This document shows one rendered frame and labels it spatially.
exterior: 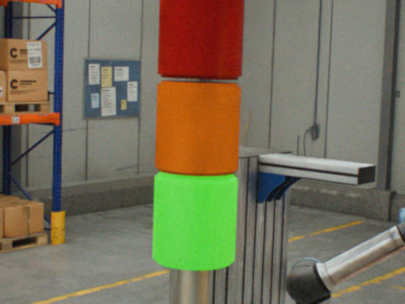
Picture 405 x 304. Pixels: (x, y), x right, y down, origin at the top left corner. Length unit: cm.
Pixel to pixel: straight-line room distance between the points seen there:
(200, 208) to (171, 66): 8
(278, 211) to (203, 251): 193
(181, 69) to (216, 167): 6
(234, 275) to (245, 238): 11
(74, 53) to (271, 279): 983
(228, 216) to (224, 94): 7
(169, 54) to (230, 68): 4
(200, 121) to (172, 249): 8
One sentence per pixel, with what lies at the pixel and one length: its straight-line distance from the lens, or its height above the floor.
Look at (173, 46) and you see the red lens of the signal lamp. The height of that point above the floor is 229.
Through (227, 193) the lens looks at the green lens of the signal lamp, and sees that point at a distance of 48.
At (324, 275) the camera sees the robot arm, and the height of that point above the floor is 166.
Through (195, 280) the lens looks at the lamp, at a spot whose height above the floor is 215.
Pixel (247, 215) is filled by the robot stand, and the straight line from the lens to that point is 228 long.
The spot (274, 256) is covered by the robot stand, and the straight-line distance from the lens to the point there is 243.
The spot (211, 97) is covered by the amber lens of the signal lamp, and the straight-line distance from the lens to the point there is 47.
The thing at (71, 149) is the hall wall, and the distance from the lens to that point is 1214.
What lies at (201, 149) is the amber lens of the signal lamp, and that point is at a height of 223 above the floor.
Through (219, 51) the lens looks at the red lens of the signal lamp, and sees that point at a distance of 47.
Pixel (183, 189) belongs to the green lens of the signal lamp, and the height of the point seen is 221.
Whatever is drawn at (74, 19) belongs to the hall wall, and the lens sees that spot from 1209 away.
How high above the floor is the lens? 228
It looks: 6 degrees down
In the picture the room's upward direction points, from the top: 2 degrees clockwise
